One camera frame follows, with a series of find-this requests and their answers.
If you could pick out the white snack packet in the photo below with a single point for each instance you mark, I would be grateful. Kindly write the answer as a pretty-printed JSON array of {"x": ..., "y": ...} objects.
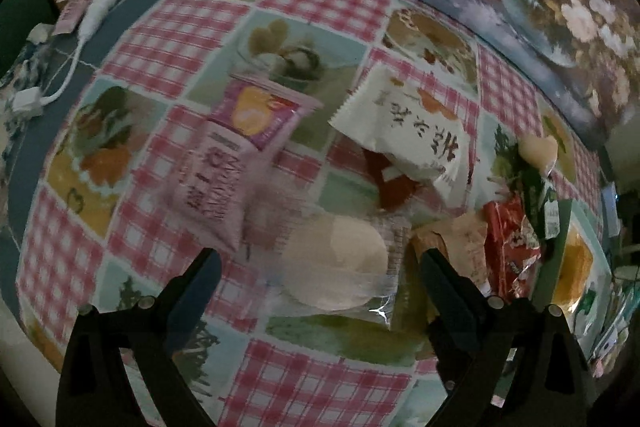
[{"x": 405, "y": 122}]

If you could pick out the round cake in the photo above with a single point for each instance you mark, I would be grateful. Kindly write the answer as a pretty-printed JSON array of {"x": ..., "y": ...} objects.
[{"x": 335, "y": 257}]

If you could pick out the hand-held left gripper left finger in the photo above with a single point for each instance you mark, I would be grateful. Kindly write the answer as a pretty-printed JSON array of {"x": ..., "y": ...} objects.
[{"x": 197, "y": 292}]

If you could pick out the pink card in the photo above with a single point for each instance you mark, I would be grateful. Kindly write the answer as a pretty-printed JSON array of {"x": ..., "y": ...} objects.
[{"x": 70, "y": 14}]

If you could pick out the white handheld device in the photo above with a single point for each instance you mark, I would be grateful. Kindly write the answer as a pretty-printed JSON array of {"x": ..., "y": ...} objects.
[{"x": 97, "y": 4}]

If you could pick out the white adapter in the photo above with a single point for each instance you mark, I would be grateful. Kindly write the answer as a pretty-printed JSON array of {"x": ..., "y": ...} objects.
[{"x": 25, "y": 101}]

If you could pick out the red candy packet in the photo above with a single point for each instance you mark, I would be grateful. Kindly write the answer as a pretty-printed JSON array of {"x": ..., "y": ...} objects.
[{"x": 510, "y": 247}]

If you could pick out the light green box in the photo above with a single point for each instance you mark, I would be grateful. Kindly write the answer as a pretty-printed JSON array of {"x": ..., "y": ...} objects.
[{"x": 550, "y": 267}]

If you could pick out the jelly cup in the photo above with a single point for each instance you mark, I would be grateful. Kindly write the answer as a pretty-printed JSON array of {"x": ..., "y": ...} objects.
[{"x": 537, "y": 152}]

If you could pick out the pale pink snack packet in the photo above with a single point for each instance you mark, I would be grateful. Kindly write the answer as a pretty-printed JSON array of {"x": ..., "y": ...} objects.
[{"x": 215, "y": 192}]

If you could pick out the pale blue object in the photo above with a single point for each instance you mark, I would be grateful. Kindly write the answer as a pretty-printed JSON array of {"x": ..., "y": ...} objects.
[{"x": 607, "y": 207}]

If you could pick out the dark red snack packet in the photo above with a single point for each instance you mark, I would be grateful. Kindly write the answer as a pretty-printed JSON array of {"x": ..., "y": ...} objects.
[{"x": 392, "y": 187}]

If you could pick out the brown snack packet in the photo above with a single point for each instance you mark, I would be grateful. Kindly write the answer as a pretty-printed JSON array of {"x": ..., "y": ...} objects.
[{"x": 462, "y": 242}]

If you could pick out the green and white biscuit packet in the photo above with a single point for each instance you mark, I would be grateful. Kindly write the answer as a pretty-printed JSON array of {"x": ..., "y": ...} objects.
[{"x": 542, "y": 207}]

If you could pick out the magenta snack packet orange print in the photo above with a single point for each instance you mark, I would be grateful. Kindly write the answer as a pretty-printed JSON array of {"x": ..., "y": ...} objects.
[{"x": 260, "y": 112}]

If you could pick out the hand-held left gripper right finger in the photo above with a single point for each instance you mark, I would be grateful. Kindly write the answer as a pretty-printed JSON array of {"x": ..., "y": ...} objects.
[{"x": 435, "y": 287}]

